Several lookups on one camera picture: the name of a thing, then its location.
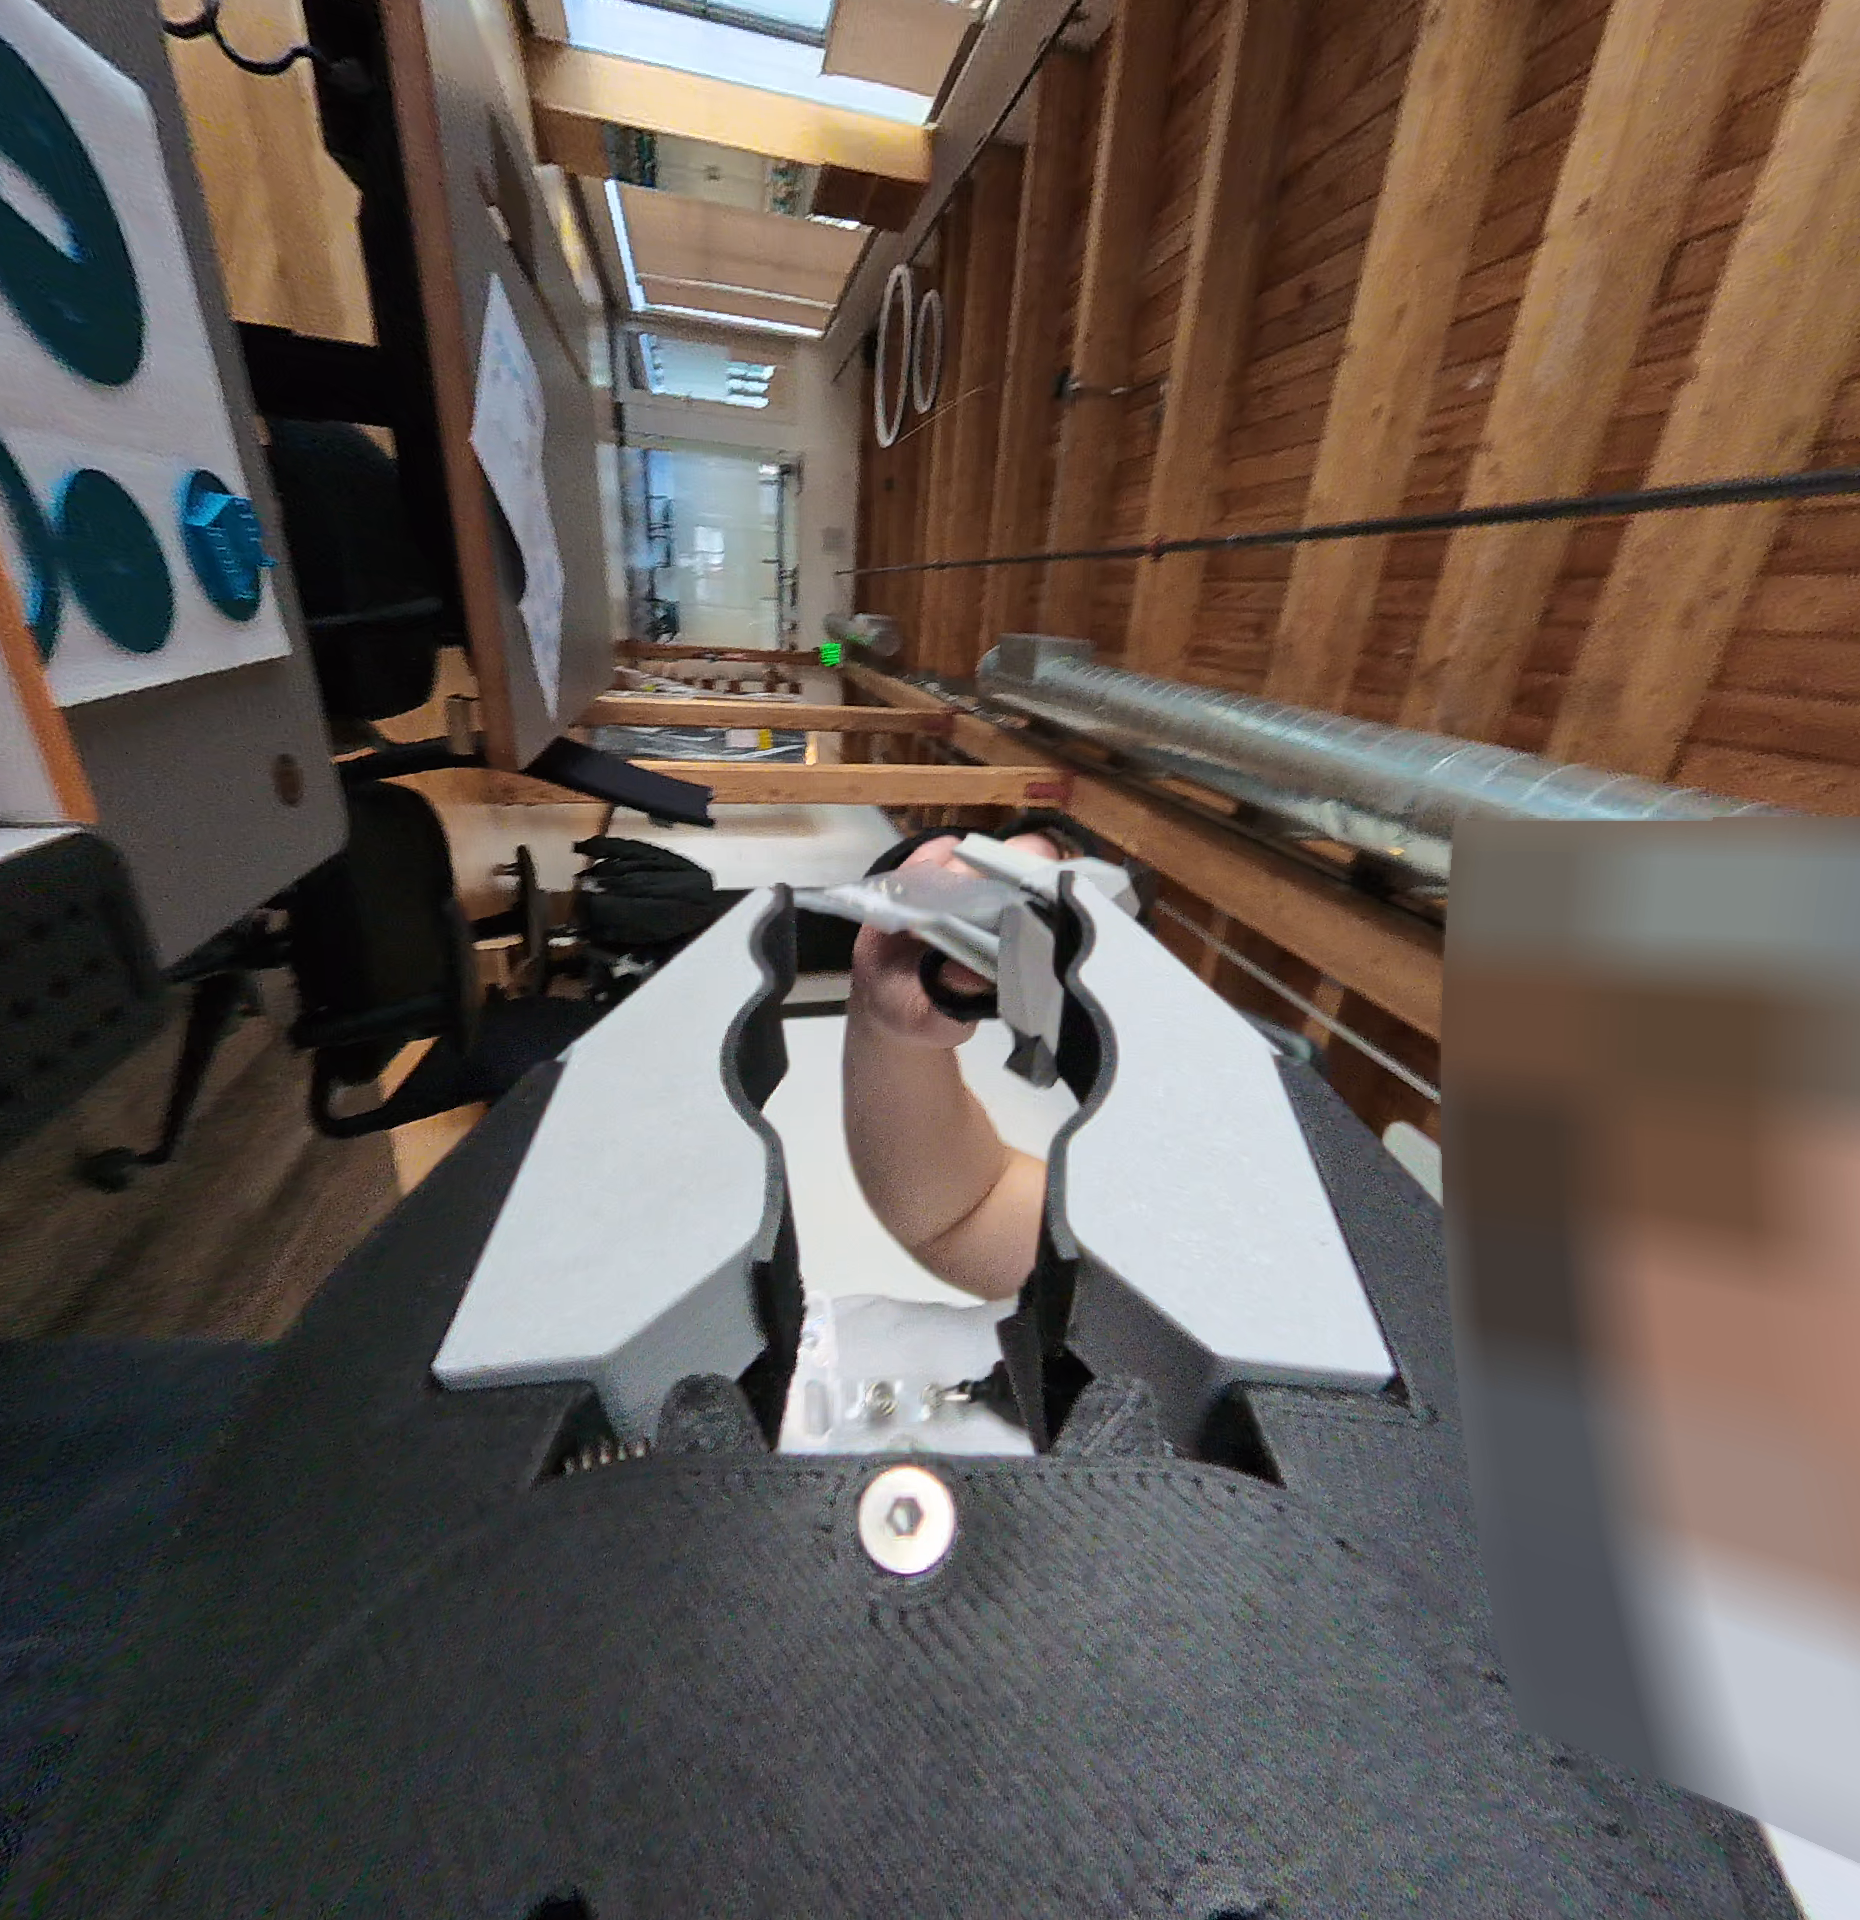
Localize large white ring lamp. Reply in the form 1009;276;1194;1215
874;263;915;451

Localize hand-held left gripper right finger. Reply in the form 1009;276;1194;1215
999;872;1402;1455

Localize white cardboard box orange trim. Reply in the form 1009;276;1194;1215
0;488;99;834

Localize black office chair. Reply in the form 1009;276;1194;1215
269;421;453;721
290;780;573;1141

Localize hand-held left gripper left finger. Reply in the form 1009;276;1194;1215
427;883;806;1455

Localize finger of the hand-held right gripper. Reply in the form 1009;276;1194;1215
953;831;1140;916

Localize black ceiling rod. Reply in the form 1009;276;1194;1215
836;466;1860;580

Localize person's white shirt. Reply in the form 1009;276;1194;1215
780;1289;1044;1456

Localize small blue ribbed part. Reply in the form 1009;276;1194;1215
179;469;280;625

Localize black coiled cable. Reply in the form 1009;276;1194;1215
157;0;339;74

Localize white foam tray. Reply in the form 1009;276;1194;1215
0;0;293;712

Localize small blue disc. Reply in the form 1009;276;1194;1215
51;469;179;658

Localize black backpack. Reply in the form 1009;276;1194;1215
570;837;721;956

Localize person's right hand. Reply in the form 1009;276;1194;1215
847;837;1024;1057

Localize person's right forearm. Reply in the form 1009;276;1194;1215
839;1027;1055;1304

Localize clear bag of small screws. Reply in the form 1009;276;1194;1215
792;875;1028;986

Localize small blue ring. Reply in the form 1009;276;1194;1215
0;398;65;661

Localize silver ventilation duct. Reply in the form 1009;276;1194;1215
973;635;1773;886

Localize blue disc with square hole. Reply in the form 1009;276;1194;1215
0;15;147;389

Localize black mesh chair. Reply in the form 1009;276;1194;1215
0;828;272;1193

